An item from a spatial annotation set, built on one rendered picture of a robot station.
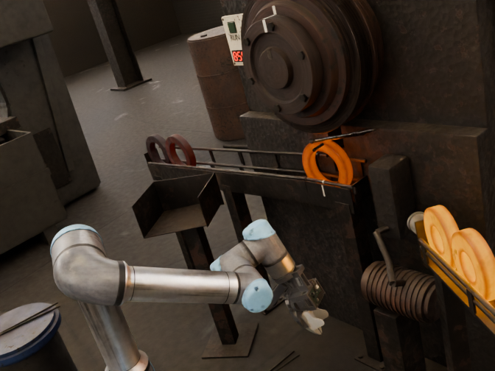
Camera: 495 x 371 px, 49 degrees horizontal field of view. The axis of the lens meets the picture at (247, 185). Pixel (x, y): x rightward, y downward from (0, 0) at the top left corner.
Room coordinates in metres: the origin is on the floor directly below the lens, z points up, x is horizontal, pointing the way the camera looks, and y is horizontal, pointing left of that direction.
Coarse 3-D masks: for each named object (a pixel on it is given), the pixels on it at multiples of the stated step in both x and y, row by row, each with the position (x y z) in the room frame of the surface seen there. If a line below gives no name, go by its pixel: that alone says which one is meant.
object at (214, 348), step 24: (144, 192) 1.93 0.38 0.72; (168, 192) 1.99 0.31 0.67; (192, 192) 1.96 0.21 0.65; (216, 192) 1.88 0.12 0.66; (144, 216) 1.87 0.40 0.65; (168, 216) 1.94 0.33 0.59; (192, 216) 1.85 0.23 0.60; (192, 240) 1.84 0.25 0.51; (216, 312) 1.84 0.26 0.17; (216, 336) 1.91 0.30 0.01; (240, 336) 1.86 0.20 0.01
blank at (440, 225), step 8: (432, 208) 1.12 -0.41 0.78; (440, 208) 1.11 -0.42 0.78; (424, 216) 1.17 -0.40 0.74; (432, 216) 1.12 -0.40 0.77; (440, 216) 1.08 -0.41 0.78; (448, 216) 1.08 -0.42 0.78; (424, 224) 1.18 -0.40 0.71; (432, 224) 1.12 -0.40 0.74; (440, 224) 1.07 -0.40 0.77; (448, 224) 1.06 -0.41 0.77; (456, 224) 1.06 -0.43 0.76; (432, 232) 1.14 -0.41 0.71; (440, 232) 1.08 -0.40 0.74; (448, 232) 1.05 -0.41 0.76; (432, 240) 1.14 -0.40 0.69; (440, 240) 1.13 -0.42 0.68; (448, 240) 1.04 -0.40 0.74; (432, 248) 1.15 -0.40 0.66; (440, 248) 1.12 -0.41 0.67; (448, 248) 1.04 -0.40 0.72; (448, 256) 1.05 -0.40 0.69
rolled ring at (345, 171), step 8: (312, 144) 1.62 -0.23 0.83; (328, 144) 1.58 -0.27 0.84; (336, 144) 1.58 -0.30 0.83; (304, 152) 1.66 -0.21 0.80; (312, 152) 1.63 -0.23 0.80; (328, 152) 1.57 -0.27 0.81; (336, 152) 1.55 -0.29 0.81; (344, 152) 1.56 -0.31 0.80; (304, 160) 1.67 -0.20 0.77; (312, 160) 1.66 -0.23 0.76; (336, 160) 1.55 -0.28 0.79; (344, 160) 1.54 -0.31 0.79; (304, 168) 1.67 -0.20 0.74; (312, 168) 1.66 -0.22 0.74; (344, 168) 1.53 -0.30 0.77; (352, 168) 1.55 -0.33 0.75; (312, 176) 1.65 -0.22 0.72; (320, 176) 1.65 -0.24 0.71; (344, 176) 1.54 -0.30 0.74; (352, 176) 1.55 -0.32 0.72
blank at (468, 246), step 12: (468, 228) 0.98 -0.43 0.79; (456, 240) 0.99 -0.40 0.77; (468, 240) 0.94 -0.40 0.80; (480, 240) 0.93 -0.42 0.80; (456, 252) 1.00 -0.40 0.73; (468, 252) 0.94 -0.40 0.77; (480, 252) 0.91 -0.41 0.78; (492, 252) 0.90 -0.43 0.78; (456, 264) 1.01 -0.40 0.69; (468, 264) 0.98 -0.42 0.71; (480, 264) 0.89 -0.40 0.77; (492, 264) 0.89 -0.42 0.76; (468, 276) 0.96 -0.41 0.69; (480, 276) 0.89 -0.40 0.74; (492, 276) 0.88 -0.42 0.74; (480, 288) 0.90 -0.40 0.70; (492, 288) 0.88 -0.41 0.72
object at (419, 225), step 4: (420, 220) 1.19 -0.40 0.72; (416, 224) 1.19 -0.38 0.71; (420, 224) 1.19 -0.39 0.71; (416, 228) 1.19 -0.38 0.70; (420, 228) 1.19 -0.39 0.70; (424, 228) 1.19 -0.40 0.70; (416, 232) 1.19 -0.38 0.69; (420, 232) 1.19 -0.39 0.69; (424, 232) 1.19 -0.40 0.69; (420, 236) 1.18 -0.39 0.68; (424, 236) 1.18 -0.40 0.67; (424, 240) 1.18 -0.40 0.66; (420, 244) 1.18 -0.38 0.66; (420, 252) 1.18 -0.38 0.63
